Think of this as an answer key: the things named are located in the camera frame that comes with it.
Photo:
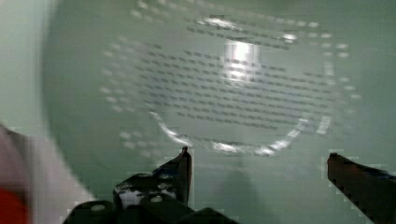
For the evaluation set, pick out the red ketchup bottle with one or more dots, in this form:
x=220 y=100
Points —
x=12 y=209

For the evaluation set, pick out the mint green plastic strainer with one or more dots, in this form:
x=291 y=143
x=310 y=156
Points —
x=260 y=92

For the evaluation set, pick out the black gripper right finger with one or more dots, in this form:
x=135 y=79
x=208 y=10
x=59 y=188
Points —
x=371 y=190

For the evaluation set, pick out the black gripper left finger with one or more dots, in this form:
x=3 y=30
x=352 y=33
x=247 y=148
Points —
x=173 y=179

